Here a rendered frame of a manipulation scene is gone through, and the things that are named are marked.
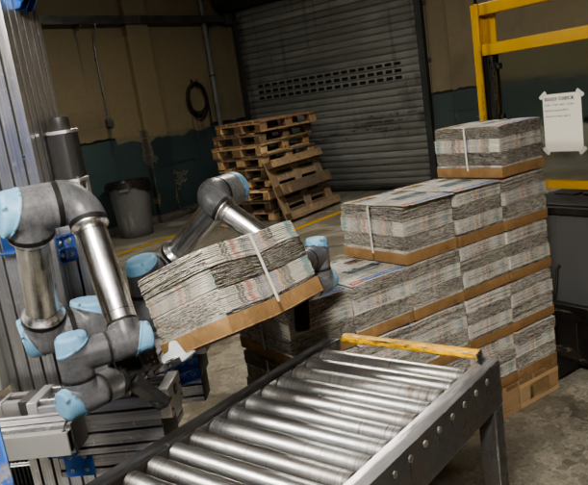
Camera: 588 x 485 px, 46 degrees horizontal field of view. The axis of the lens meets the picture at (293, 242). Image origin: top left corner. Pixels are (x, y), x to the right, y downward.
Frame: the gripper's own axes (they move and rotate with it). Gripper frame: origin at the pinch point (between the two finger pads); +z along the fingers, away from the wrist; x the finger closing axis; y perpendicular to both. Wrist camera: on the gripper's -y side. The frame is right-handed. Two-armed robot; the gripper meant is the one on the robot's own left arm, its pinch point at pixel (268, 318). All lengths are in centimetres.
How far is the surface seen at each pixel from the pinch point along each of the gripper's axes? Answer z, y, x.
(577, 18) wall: -732, 139, -64
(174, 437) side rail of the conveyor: 54, -14, 10
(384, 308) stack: -65, -18, -6
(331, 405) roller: 25.4, -23.3, 33.3
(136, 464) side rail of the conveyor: 66, -14, 11
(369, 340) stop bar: -9.1, -17.3, 24.7
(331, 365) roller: 5.4, -18.1, 20.6
